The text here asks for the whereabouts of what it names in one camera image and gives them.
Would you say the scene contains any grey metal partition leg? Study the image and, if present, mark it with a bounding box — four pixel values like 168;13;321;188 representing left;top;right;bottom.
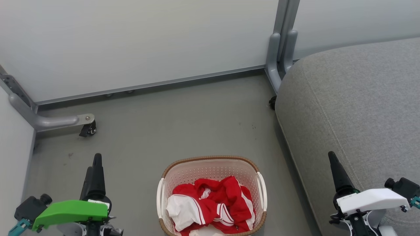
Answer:
0;66;95;132

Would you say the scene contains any grey partition post foot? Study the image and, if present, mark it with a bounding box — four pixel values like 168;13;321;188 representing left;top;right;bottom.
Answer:
265;0;301;94

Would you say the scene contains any red number 23 basketball jersey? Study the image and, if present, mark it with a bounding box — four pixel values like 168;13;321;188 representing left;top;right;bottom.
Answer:
166;179;230;236

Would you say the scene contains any grey partition bottom rail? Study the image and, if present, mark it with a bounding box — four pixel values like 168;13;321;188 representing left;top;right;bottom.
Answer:
35;65;266;106

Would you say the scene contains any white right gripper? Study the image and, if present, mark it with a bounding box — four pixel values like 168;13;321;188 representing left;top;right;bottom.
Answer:
328;151;411;236

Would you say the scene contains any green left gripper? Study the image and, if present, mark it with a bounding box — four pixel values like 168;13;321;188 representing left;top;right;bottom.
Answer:
32;153;123;236

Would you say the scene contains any grey fabric sofa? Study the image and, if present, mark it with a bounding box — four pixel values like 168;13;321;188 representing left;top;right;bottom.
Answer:
275;37;420;236

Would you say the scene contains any white ribbed cloth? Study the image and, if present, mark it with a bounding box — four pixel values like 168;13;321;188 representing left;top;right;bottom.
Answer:
189;226;224;236

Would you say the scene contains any white woven-rim laundry basket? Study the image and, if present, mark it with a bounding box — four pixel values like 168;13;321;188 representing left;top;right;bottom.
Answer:
157;155;268;236

